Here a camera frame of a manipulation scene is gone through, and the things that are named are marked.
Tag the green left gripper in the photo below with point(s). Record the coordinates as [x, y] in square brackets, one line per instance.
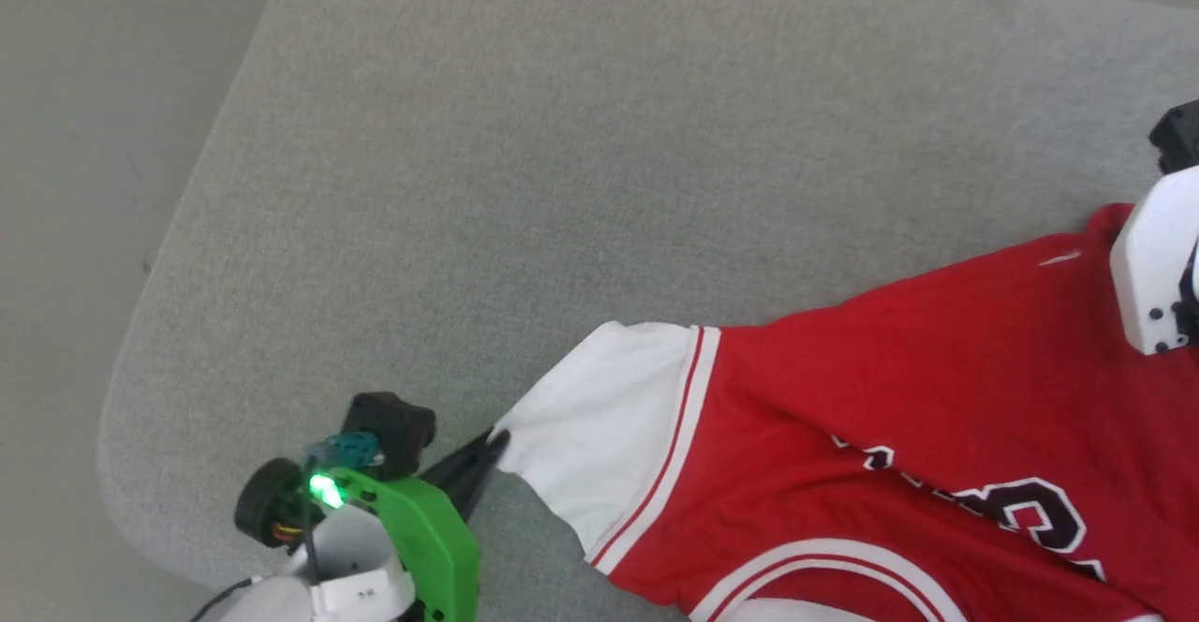
[431, 538]

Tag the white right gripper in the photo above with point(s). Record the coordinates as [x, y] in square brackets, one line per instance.
[1152, 257]

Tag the red and white jersey shirt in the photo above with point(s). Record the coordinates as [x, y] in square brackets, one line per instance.
[890, 397]

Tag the grey fabric sofa seat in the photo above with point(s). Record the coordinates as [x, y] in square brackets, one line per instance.
[562, 135]

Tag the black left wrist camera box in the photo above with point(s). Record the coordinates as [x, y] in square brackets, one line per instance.
[393, 425]

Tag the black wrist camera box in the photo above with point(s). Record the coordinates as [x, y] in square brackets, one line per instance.
[1178, 135]
[393, 425]

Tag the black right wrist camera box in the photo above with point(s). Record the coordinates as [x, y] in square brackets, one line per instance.
[1178, 135]

